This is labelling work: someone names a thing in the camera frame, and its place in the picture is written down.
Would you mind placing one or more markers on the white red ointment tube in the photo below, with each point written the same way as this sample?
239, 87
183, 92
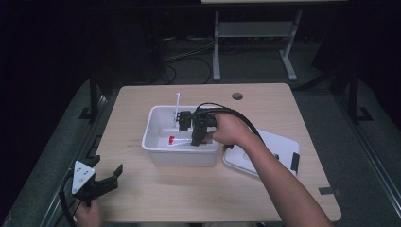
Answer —
177, 141

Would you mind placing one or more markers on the person's right hand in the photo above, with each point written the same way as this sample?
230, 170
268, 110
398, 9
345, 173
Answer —
231, 130

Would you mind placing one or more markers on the white box lid black latches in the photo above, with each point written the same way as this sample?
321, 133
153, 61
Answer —
277, 148

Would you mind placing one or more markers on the white plastic storage box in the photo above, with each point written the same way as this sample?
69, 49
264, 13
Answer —
157, 126

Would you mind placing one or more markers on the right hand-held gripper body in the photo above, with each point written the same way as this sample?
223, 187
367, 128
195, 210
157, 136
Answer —
205, 118

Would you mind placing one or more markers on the person's left hand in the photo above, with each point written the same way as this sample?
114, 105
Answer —
88, 216

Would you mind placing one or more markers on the aluminium floor rail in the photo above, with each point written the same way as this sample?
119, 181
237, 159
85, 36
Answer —
372, 151
72, 167

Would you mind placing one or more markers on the black metal post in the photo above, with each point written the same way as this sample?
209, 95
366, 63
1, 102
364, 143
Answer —
354, 94
93, 94

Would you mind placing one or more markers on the grey tape strip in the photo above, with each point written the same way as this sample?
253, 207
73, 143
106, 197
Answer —
329, 191

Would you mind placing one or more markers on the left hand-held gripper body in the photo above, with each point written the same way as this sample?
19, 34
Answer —
82, 179

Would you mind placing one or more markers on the grey metal desk frame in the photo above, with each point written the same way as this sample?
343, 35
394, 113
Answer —
255, 30

